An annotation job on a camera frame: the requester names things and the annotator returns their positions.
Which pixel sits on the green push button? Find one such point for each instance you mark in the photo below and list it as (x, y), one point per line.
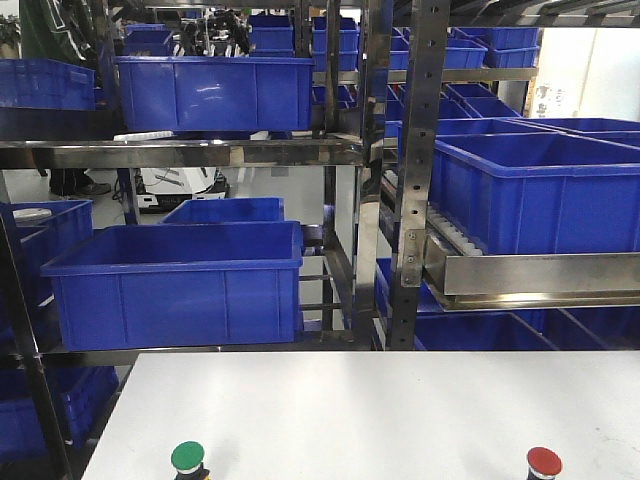
(187, 460)

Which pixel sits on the person in green jacket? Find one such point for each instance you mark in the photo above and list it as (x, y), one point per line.
(62, 31)

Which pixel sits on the blue bin upper left shelf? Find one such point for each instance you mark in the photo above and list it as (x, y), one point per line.
(183, 94)

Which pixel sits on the blue bin bottom left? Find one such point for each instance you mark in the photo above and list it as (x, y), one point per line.
(84, 393)

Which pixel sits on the blue bin far left middle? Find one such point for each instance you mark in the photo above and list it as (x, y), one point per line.
(43, 231)

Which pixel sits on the blue bin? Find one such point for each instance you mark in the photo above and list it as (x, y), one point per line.
(46, 84)
(84, 393)
(227, 210)
(43, 231)

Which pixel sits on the red push button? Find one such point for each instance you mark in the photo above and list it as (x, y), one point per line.
(543, 464)

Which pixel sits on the blue bin behind lower left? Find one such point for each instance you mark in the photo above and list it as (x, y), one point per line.
(227, 210)

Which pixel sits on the blue bin far left upper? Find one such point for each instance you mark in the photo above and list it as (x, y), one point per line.
(46, 84)

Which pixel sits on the blue bin lower left shelf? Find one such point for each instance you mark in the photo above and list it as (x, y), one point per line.
(180, 285)

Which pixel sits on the blue bin shelf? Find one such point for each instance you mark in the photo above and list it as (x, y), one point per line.
(539, 193)
(180, 285)
(183, 94)

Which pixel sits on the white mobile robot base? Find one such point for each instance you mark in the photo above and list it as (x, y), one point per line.
(163, 189)

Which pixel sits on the blue bin right shelf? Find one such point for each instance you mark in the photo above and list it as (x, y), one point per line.
(539, 193)

